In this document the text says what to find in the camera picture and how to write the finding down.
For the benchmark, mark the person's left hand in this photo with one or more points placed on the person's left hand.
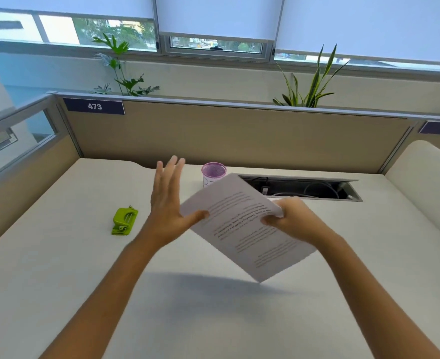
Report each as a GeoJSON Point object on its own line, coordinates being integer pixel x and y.
{"type": "Point", "coordinates": [165, 213]}

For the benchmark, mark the person's right hand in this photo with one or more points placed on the person's right hand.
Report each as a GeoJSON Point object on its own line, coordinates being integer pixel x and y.
{"type": "Point", "coordinates": [298, 220]}

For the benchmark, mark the person's left thumb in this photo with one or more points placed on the person's left thumb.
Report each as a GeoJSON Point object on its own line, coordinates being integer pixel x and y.
{"type": "Point", "coordinates": [197, 217]}

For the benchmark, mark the person's right thumb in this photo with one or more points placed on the person's right thumb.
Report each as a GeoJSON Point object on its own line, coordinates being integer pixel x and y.
{"type": "Point", "coordinates": [271, 220]}

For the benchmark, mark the white printed paper sheet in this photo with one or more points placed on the white printed paper sheet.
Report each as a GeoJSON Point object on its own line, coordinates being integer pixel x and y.
{"type": "Point", "coordinates": [238, 228]}

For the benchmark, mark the person's left forearm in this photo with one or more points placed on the person's left forearm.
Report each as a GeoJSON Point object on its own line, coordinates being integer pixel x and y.
{"type": "Point", "coordinates": [107, 295]}

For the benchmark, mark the person's right forearm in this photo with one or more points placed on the person's right forearm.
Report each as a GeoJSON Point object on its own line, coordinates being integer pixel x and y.
{"type": "Point", "coordinates": [369, 295]}

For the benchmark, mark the purple mesh pen cup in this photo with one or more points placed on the purple mesh pen cup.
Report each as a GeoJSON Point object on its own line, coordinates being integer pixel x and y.
{"type": "Point", "coordinates": [213, 174]}

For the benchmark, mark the green hole punch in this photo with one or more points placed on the green hole punch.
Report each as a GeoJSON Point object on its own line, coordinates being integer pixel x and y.
{"type": "Point", "coordinates": [124, 221]}

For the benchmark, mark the beige desk partition panel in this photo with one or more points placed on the beige desk partition panel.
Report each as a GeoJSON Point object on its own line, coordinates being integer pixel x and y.
{"type": "Point", "coordinates": [242, 138]}

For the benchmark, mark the long-leaved green plant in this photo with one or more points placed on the long-leaved green plant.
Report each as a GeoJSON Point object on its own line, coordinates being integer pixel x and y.
{"type": "Point", "coordinates": [309, 89]}

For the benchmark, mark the leafy green plant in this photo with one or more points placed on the leafy green plant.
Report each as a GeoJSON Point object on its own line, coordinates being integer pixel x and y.
{"type": "Point", "coordinates": [120, 70]}

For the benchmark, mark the glass side partition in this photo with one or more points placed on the glass side partition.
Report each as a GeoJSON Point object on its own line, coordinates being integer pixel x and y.
{"type": "Point", "coordinates": [21, 160]}

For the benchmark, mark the white roller blind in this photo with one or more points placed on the white roller blind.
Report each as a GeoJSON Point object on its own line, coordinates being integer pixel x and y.
{"type": "Point", "coordinates": [369, 26]}
{"type": "Point", "coordinates": [220, 14]}
{"type": "Point", "coordinates": [66, 7]}

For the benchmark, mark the grey window frame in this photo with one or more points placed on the grey window frame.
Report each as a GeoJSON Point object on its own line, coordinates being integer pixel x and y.
{"type": "Point", "coordinates": [160, 46]}

